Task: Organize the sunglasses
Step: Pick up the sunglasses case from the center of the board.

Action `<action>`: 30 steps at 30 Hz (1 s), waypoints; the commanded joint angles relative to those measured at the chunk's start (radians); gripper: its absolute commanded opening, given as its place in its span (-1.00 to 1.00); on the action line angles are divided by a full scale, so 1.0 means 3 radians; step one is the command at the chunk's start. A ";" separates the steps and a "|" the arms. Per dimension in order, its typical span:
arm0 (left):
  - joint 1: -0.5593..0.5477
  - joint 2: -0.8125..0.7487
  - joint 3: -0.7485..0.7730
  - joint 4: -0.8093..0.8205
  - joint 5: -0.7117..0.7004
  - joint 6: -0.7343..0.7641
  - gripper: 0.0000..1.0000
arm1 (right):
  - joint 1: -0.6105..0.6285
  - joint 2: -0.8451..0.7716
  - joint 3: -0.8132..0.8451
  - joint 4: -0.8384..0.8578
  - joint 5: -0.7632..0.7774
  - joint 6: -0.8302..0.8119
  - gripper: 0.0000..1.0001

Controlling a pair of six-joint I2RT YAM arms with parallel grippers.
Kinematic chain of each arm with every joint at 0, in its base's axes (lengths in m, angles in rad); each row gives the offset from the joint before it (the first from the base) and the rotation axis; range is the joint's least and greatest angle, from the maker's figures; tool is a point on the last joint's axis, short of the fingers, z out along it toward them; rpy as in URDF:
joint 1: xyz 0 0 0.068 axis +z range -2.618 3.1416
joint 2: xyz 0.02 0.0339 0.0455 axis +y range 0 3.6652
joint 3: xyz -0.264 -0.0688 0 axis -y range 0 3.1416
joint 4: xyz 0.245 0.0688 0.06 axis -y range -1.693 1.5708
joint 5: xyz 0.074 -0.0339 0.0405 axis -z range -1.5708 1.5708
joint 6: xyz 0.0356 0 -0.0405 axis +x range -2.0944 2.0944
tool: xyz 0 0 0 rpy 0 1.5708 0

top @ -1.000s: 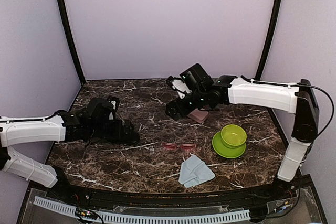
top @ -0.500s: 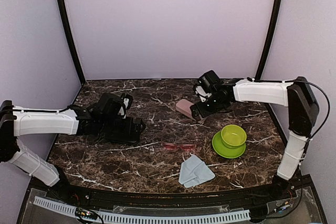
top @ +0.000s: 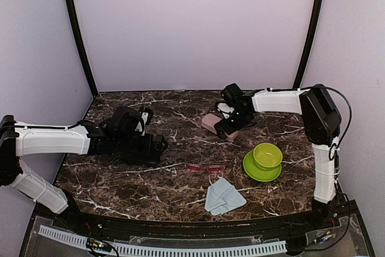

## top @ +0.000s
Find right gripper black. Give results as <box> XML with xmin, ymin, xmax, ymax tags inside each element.
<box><xmin>215</xmin><ymin>108</ymin><xmax>251</xmax><ymax>139</ymax></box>

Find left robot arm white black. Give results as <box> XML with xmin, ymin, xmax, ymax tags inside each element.
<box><xmin>1</xmin><ymin>107</ymin><xmax>168</xmax><ymax>231</ymax></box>

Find pink glasses case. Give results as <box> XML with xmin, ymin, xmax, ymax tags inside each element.
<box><xmin>201</xmin><ymin>113</ymin><xmax>239</xmax><ymax>141</ymax></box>

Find green plate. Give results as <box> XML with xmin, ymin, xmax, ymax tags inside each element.
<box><xmin>243</xmin><ymin>151</ymin><xmax>282</xmax><ymax>182</ymax></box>

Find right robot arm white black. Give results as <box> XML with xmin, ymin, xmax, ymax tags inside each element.
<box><xmin>214</xmin><ymin>83</ymin><xmax>346</xmax><ymax>204</ymax></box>

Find right black frame post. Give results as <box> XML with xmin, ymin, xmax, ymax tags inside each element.
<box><xmin>292</xmin><ymin>0</ymin><xmax>322</xmax><ymax>88</ymax></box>

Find black glasses case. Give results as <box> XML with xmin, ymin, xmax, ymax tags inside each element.
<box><xmin>119</xmin><ymin>154</ymin><xmax>160</xmax><ymax>167</ymax></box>

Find black front rail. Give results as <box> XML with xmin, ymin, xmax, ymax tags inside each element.
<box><xmin>52</xmin><ymin>211</ymin><xmax>340</xmax><ymax>240</ymax></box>

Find left black frame post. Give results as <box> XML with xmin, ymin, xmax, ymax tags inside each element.
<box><xmin>65</xmin><ymin>0</ymin><xmax>99</xmax><ymax>98</ymax></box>

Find pink translucent sunglasses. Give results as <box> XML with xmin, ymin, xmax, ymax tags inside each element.
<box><xmin>185</xmin><ymin>163</ymin><xmax>226</xmax><ymax>175</ymax></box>

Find white slotted cable duct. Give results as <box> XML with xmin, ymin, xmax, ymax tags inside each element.
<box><xmin>38</xmin><ymin>224</ymin><xmax>288</xmax><ymax>257</ymax></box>

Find black frame post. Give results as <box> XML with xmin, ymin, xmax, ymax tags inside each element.
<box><xmin>292</xmin><ymin>0</ymin><xmax>322</xmax><ymax>88</ymax></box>
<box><xmin>65</xmin><ymin>0</ymin><xmax>99</xmax><ymax>98</ymax></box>

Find green bowl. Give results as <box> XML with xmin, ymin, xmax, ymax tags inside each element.
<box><xmin>253</xmin><ymin>143</ymin><xmax>283</xmax><ymax>170</ymax></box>

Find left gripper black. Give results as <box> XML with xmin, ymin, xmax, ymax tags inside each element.
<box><xmin>115</xmin><ymin>133</ymin><xmax>168</xmax><ymax>156</ymax></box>

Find right light blue cloth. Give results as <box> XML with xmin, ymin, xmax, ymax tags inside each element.
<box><xmin>205</xmin><ymin>178</ymin><xmax>247</xmax><ymax>216</ymax></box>

